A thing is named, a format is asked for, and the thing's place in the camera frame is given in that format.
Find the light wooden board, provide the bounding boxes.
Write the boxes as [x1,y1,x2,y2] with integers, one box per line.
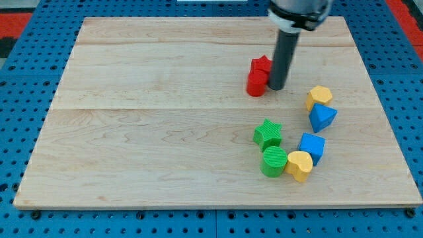
[13,17,422,210]

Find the yellow hexagon block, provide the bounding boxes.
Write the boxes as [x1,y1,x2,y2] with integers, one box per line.
[305,85,333,112]

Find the green star block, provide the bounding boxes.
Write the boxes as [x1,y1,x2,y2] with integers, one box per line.
[252,118,282,152]

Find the yellow heart block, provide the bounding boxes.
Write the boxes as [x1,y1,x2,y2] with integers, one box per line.
[284,151,313,182]

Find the blue cube block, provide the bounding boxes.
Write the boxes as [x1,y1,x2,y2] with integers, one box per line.
[297,133,326,166]

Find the green cylinder block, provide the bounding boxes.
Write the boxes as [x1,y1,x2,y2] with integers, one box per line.
[260,146,288,178]

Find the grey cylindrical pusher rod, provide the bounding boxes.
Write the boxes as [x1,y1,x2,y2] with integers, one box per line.
[268,30,299,91]

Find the red cylinder block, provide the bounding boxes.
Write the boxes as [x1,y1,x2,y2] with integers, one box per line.
[247,70,268,97]

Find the blue triangle block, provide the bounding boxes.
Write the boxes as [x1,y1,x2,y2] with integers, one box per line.
[309,103,338,133]

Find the red star block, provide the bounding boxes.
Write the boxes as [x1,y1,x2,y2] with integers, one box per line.
[250,55,272,75]

